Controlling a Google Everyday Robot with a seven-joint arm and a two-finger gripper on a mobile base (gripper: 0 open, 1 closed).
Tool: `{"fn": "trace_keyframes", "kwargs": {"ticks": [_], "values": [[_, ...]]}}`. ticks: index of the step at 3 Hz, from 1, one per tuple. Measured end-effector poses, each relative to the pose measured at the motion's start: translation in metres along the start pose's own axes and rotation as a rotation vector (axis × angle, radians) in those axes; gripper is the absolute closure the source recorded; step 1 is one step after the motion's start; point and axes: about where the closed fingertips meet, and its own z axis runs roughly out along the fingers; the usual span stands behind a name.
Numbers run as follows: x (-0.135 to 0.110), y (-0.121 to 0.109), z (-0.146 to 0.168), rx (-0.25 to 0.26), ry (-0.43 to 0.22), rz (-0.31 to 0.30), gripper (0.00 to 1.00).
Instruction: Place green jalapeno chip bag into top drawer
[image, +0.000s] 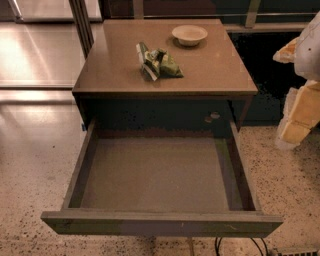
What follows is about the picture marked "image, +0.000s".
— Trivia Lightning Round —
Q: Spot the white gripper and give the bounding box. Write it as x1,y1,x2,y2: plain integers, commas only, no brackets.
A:
273,11,320,150

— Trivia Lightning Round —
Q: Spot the green jalapeno chip bag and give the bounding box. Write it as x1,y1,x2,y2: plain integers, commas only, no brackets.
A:
136,42,183,81

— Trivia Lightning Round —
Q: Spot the round drawer knob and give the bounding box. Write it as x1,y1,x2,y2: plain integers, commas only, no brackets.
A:
204,112,220,123

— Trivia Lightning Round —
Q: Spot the brown drawer cabinet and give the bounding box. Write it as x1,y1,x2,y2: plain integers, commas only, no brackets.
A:
73,20,257,138

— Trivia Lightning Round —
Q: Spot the open top drawer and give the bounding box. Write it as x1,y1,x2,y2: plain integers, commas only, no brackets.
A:
41,122,283,238

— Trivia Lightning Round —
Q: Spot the beige ceramic bowl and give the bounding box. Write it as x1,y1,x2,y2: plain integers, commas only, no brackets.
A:
172,25,208,47

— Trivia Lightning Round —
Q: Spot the black cable right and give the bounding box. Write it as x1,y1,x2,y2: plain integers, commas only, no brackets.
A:
250,237,270,256

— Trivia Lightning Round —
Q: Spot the black cable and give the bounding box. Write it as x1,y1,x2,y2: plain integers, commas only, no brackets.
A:
214,237,224,256
250,237,270,256

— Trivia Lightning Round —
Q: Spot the black cable left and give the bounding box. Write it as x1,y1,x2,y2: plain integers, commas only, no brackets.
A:
214,237,224,256

